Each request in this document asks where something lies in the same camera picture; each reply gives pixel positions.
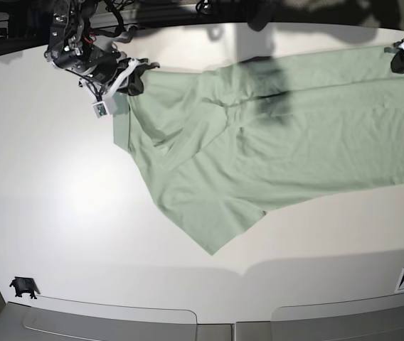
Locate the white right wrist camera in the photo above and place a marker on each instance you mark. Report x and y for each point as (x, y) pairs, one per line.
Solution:
(104, 107)

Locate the black table clamp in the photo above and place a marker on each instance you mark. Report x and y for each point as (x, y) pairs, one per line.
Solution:
(23, 285)

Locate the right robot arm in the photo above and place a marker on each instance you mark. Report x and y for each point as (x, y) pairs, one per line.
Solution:
(71, 37)

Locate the green T-shirt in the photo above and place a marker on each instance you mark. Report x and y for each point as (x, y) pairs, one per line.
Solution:
(220, 149)

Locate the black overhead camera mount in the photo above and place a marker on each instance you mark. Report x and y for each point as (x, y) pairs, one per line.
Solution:
(259, 13)

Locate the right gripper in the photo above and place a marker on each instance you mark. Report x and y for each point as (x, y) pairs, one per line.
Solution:
(100, 68)

